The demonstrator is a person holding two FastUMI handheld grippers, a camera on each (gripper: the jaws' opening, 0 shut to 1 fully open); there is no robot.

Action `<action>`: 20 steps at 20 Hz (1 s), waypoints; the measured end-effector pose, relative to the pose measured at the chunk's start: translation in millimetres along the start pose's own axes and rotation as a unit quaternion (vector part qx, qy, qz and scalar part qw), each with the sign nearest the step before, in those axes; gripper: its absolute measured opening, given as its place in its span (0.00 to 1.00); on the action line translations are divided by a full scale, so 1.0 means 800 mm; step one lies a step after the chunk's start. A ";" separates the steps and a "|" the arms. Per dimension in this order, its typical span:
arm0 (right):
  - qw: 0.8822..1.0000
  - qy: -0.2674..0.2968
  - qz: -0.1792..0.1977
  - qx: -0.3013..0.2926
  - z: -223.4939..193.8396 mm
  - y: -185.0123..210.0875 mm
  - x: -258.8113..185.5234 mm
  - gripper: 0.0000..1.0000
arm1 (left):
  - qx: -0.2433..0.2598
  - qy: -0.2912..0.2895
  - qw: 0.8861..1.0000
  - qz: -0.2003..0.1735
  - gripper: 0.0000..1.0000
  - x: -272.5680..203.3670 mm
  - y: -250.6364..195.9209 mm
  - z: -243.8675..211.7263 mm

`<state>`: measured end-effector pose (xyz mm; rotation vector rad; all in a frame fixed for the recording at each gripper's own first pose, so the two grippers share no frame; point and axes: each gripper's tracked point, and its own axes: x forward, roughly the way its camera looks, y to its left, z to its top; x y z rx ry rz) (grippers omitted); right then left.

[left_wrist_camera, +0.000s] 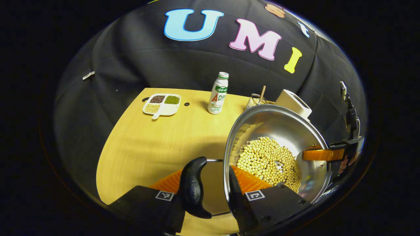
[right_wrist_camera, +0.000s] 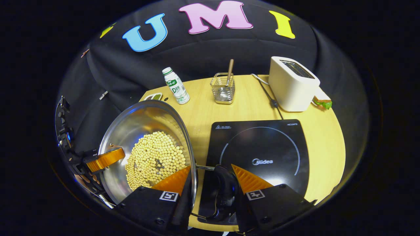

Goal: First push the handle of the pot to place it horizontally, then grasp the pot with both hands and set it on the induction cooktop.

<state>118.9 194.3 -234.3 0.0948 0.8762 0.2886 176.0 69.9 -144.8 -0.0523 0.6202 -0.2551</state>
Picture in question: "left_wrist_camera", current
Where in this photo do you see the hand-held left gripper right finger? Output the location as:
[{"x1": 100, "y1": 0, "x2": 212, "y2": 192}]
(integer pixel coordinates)
[{"x1": 228, "y1": 165, "x2": 310, "y2": 235}]

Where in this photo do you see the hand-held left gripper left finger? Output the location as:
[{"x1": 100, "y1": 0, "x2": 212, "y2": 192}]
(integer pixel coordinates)
[{"x1": 108, "y1": 169, "x2": 186, "y2": 234}]

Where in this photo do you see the steel pot with black handles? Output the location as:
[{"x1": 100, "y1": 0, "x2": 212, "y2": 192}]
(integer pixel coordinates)
[{"x1": 179, "y1": 104, "x2": 332, "y2": 219}]

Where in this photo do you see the pile of soybeans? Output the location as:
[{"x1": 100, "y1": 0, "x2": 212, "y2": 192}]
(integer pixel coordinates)
[{"x1": 236, "y1": 137, "x2": 302, "y2": 193}]

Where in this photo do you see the white toaster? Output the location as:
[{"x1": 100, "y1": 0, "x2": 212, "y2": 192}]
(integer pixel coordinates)
[{"x1": 275, "y1": 89, "x2": 312, "y2": 120}]

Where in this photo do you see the white divided dish of beans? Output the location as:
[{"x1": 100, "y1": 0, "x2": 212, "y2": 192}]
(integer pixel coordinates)
[{"x1": 142, "y1": 93, "x2": 181, "y2": 120}]

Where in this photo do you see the white drink bottle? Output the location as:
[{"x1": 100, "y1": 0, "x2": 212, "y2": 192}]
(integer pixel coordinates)
[{"x1": 207, "y1": 72, "x2": 229, "y2": 115}]

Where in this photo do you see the black backdrop cloth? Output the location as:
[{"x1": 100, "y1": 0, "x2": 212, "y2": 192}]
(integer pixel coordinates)
[{"x1": 54, "y1": 0, "x2": 366, "y2": 184}]

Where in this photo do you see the wire mesh basket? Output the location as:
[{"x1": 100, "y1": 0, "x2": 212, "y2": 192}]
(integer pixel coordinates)
[{"x1": 246, "y1": 93, "x2": 267, "y2": 109}]

